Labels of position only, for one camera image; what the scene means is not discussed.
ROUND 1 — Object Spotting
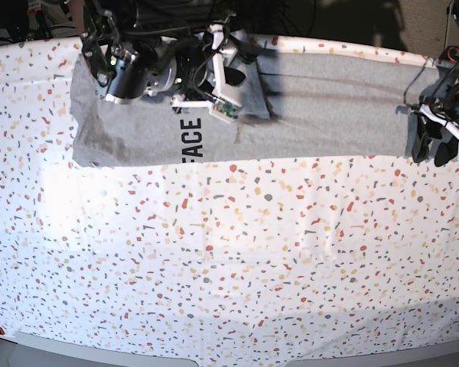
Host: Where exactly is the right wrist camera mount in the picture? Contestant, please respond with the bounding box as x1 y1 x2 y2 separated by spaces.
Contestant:
171 24 243 124

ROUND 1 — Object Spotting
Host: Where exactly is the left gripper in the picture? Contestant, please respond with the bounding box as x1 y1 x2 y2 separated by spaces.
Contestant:
409 83 459 167

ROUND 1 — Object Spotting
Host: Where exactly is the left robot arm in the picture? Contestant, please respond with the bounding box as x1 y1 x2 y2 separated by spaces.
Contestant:
409 1 459 167

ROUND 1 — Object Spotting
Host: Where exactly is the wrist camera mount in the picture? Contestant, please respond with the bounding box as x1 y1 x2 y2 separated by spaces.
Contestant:
412 103 459 160
171 24 243 124

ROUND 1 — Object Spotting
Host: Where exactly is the terrazzo patterned tablecloth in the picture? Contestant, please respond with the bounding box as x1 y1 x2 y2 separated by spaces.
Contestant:
0 39 459 366

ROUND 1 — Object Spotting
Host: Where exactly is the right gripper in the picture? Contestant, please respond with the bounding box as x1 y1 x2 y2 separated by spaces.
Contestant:
148 36 275 102

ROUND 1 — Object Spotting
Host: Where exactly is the grey T-shirt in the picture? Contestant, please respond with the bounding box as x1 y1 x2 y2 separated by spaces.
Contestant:
70 53 440 167

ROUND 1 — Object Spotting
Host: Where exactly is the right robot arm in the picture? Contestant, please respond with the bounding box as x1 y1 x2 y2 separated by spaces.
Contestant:
80 1 275 104

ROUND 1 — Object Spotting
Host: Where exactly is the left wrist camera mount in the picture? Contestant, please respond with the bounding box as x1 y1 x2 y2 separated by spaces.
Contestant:
412 103 459 160

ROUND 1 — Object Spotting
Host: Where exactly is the white metal stand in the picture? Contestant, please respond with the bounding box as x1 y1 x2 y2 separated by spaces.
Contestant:
443 0 459 58

